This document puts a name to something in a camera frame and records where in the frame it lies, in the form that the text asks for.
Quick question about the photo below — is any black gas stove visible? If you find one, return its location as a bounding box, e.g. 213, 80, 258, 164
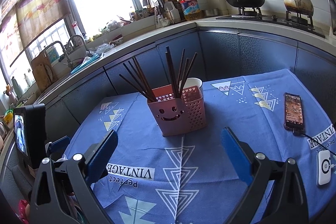
216, 8, 325, 38

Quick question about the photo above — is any white power bank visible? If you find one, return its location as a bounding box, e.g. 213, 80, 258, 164
317, 150, 331, 186

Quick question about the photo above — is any black smartphone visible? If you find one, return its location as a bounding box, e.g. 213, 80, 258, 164
284, 93, 305, 132

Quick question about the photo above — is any patterned roller blind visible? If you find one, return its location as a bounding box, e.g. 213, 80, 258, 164
1, 0, 71, 66

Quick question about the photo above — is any blue patterned tablecloth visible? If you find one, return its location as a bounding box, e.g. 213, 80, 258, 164
65, 69, 335, 223

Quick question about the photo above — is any white spray bottle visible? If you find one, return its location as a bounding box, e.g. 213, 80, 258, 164
72, 21, 85, 46

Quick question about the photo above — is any white ceramic pot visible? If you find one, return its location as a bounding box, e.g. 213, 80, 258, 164
284, 0, 314, 16

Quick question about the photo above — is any pink smiley utensil holder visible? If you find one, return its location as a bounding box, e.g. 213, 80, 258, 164
147, 85, 207, 137

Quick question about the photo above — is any wooden cutting board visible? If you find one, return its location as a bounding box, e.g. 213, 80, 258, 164
31, 52, 58, 93

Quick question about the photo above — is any dark chopstick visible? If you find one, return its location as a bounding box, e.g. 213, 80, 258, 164
179, 58, 190, 97
123, 63, 156, 102
119, 74, 154, 102
183, 52, 198, 87
128, 57, 157, 102
165, 46, 179, 98
177, 48, 185, 88
132, 57, 157, 102

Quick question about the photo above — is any white plastic jug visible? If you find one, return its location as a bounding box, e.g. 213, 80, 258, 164
164, 0, 181, 23

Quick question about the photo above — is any cooking oil bottle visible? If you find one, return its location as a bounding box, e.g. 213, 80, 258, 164
179, 0, 202, 21

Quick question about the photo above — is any steel kitchen faucet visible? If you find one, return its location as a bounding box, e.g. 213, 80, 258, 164
43, 41, 74, 69

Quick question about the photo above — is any white paper cup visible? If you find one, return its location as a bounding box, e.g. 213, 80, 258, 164
183, 77, 203, 90

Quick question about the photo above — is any black charging cable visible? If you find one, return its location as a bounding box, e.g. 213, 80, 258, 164
292, 130, 336, 156

